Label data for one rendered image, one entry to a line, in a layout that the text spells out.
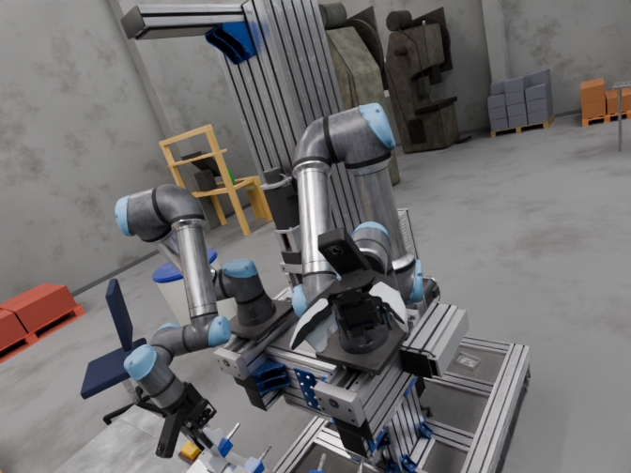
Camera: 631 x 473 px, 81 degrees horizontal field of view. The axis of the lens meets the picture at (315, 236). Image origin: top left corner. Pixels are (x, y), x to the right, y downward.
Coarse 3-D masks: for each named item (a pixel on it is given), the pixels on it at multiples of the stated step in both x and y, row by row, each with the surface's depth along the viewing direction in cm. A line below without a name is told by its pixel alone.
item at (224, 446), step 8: (232, 432) 107; (224, 440) 104; (224, 448) 102; (200, 456) 101; (208, 456) 99; (224, 456) 102; (208, 464) 98; (216, 464) 99; (224, 464) 101; (216, 472) 99
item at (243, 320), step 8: (264, 296) 141; (240, 304) 138; (248, 304) 137; (256, 304) 138; (264, 304) 139; (272, 304) 145; (240, 312) 139; (248, 312) 138; (256, 312) 138; (264, 312) 139; (272, 312) 141; (240, 320) 140; (248, 320) 138; (256, 320) 138; (264, 320) 139
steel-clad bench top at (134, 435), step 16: (128, 416) 149; (144, 416) 146; (112, 432) 143; (128, 432) 140; (144, 432) 138; (160, 432) 135; (96, 448) 137; (112, 448) 135; (128, 448) 132; (144, 448) 130; (176, 448) 126; (64, 464) 134; (80, 464) 132; (96, 464) 129; (112, 464) 127; (128, 464) 125; (144, 464) 123; (160, 464) 121; (176, 464) 119; (240, 464) 112
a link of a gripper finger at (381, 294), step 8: (376, 288) 50; (384, 288) 49; (376, 296) 48; (384, 296) 47; (392, 296) 46; (376, 304) 49; (384, 304) 46; (392, 304) 45; (400, 304) 45; (392, 312) 44; (400, 312) 43; (400, 320) 43
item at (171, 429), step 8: (176, 408) 95; (184, 408) 96; (168, 416) 95; (176, 416) 93; (168, 424) 94; (176, 424) 93; (168, 432) 92; (176, 432) 93; (160, 440) 93; (168, 440) 91; (176, 440) 92; (160, 448) 91; (168, 448) 91; (160, 456) 91; (168, 456) 90
